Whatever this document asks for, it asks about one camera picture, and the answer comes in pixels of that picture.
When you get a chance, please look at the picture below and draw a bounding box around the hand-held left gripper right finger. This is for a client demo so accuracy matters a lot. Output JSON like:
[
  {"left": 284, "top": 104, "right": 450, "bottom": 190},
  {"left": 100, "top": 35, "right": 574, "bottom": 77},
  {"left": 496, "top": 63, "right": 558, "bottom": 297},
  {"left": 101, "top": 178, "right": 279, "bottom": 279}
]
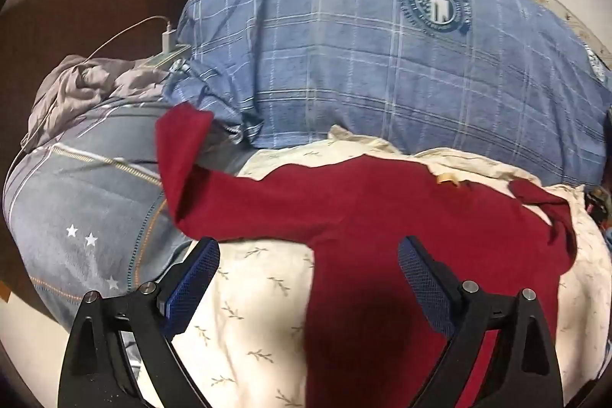
[{"left": 398, "top": 236, "right": 563, "bottom": 408}]

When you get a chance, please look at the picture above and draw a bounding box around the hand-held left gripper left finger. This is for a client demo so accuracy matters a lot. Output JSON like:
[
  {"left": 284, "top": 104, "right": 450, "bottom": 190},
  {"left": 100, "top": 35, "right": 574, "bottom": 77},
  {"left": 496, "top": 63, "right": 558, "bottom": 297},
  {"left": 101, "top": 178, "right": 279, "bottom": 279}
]
[{"left": 57, "top": 237, "right": 221, "bottom": 408}]

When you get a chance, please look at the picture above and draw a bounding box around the dark red sweater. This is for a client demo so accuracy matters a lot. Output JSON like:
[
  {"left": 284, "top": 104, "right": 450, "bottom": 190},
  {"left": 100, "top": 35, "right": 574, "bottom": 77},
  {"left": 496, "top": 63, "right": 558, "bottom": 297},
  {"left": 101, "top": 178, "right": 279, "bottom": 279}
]
[{"left": 155, "top": 102, "right": 579, "bottom": 408}]

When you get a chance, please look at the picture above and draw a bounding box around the cream floral blanket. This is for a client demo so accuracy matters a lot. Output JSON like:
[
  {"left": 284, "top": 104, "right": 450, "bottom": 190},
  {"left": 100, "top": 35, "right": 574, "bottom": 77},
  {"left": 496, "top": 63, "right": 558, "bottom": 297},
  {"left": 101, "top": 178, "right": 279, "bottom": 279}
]
[{"left": 119, "top": 125, "right": 612, "bottom": 408}]

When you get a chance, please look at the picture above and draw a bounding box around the grey-blue star pillow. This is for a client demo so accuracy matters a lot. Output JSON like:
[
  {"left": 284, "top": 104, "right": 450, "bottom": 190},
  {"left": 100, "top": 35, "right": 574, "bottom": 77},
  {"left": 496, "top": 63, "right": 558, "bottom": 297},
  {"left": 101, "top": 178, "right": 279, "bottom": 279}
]
[{"left": 2, "top": 97, "right": 254, "bottom": 335}]

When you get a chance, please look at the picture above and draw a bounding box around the grey crumpled cloth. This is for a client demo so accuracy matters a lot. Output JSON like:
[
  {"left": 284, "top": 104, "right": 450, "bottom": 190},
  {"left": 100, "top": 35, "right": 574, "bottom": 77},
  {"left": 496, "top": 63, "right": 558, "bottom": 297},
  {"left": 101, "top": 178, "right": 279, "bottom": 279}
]
[{"left": 28, "top": 54, "right": 168, "bottom": 147}]

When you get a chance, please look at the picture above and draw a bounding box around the grey-green power strip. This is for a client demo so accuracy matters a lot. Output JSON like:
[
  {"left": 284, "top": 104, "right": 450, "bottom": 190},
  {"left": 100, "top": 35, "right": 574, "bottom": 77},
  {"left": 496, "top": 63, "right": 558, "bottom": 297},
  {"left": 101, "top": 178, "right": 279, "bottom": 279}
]
[{"left": 143, "top": 45, "right": 192, "bottom": 72}]

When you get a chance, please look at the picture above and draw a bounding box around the blue plaid quilt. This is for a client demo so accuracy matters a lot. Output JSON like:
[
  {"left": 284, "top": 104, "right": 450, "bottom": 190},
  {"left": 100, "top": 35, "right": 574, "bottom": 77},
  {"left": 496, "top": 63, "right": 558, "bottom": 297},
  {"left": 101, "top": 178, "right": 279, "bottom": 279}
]
[{"left": 165, "top": 0, "right": 612, "bottom": 189}]

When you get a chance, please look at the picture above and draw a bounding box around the white charger plug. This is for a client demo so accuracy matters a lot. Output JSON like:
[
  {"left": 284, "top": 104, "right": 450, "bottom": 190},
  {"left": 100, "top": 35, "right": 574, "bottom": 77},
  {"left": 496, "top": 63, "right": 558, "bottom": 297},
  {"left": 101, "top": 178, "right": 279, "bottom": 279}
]
[{"left": 160, "top": 20, "right": 179, "bottom": 53}]

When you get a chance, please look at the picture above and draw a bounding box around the white charger cable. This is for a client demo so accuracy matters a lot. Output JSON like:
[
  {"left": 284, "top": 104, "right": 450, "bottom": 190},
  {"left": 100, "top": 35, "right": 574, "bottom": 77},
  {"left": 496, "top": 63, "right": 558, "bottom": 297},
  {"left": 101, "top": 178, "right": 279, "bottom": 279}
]
[{"left": 7, "top": 16, "right": 168, "bottom": 184}]

